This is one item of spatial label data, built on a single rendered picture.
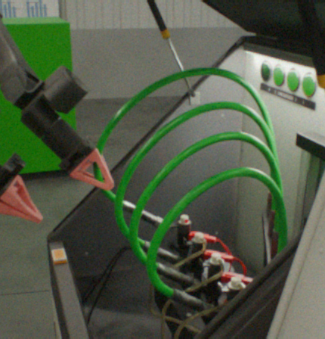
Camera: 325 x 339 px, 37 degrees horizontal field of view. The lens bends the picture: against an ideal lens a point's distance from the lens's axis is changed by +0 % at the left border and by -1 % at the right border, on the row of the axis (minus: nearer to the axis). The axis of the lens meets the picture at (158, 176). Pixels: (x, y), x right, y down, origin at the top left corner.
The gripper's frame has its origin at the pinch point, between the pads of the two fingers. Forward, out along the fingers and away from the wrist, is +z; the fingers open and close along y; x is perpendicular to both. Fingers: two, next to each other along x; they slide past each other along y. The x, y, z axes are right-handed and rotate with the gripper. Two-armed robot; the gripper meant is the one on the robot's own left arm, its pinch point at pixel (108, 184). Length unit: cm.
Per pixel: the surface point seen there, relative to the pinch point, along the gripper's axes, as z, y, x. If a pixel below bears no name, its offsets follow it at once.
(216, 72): -0.5, 0.3, -28.9
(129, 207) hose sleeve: 6.3, 1.7, 0.7
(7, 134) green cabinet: -52, 318, 73
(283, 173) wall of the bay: 29.5, 19.4, -27.7
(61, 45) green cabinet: -69, 314, -10
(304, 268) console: 22.5, -31.5, -14.4
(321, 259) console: 21.4, -34.8, -16.5
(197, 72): -3.1, -0.5, -26.2
